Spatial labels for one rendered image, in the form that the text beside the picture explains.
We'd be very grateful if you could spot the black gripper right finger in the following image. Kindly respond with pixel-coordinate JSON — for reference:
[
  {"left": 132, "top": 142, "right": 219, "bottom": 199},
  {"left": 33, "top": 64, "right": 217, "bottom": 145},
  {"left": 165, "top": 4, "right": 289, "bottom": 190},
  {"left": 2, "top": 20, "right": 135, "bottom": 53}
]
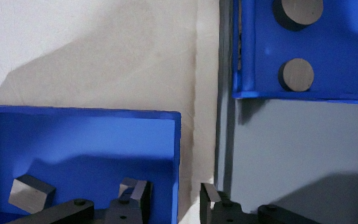
[{"left": 199, "top": 183, "right": 321, "bottom": 224}]

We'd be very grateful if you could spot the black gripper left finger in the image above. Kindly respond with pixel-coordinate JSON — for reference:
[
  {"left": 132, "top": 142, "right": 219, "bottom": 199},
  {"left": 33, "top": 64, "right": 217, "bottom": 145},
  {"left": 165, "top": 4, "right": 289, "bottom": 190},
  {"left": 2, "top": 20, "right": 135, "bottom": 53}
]
[{"left": 5, "top": 181, "right": 150, "bottom": 224}]

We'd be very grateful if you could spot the grey metal disc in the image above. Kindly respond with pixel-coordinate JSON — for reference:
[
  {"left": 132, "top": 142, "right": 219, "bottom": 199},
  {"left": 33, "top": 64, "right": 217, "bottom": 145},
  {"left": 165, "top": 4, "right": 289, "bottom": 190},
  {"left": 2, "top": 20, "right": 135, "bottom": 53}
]
[
  {"left": 273, "top": 0, "right": 323, "bottom": 31},
  {"left": 278, "top": 58, "right": 314, "bottom": 92}
]

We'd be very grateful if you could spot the grey metal shelf rack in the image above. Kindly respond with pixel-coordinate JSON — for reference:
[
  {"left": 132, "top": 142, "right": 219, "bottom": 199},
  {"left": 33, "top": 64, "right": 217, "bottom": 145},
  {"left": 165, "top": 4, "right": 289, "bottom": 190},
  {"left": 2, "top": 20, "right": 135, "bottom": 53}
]
[{"left": 213, "top": 0, "right": 358, "bottom": 224}]

